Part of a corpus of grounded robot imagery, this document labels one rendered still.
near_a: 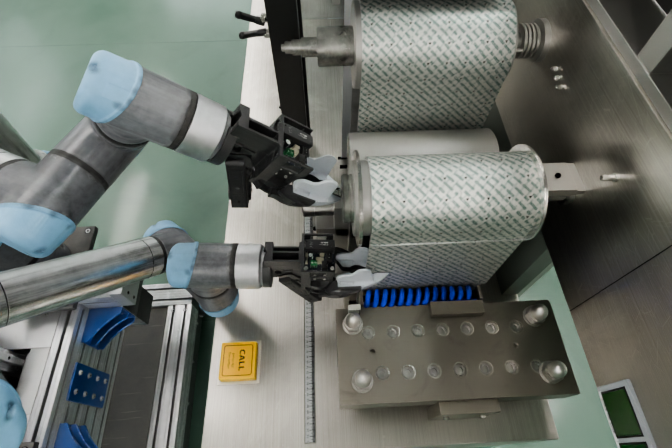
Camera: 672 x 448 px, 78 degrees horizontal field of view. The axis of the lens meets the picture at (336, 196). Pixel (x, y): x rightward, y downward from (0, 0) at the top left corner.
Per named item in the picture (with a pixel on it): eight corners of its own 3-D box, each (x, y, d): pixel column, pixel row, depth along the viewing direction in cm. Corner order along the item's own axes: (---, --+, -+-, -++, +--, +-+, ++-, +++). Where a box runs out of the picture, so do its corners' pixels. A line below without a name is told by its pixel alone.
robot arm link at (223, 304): (213, 265, 86) (202, 238, 77) (249, 300, 82) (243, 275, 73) (181, 291, 82) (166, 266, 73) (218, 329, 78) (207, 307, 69)
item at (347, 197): (344, 232, 61) (341, 210, 68) (357, 231, 61) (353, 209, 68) (343, 185, 58) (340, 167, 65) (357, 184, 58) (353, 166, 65)
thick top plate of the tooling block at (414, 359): (335, 318, 81) (335, 308, 76) (536, 309, 82) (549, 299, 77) (339, 409, 72) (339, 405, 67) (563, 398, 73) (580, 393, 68)
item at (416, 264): (362, 285, 78) (369, 243, 63) (485, 280, 79) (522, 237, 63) (362, 288, 78) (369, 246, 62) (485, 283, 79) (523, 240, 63)
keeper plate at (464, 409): (426, 408, 78) (438, 401, 68) (478, 406, 78) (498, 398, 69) (428, 423, 76) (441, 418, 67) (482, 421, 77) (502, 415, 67)
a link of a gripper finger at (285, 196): (315, 210, 59) (262, 187, 55) (309, 214, 60) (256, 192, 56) (316, 184, 62) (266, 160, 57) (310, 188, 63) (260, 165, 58)
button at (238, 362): (224, 345, 85) (221, 342, 83) (258, 343, 85) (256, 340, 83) (220, 382, 81) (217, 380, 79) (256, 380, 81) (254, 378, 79)
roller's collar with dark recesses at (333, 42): (317, 50, 74) (316, 18, 68) (351, 49, 74) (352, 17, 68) (318, 74, 70) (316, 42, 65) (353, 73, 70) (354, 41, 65)
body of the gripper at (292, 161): (318, 173, 54) (234, 137, 47) (281, 202, 59) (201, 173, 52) (316, 129, 58) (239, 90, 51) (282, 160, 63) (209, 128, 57)
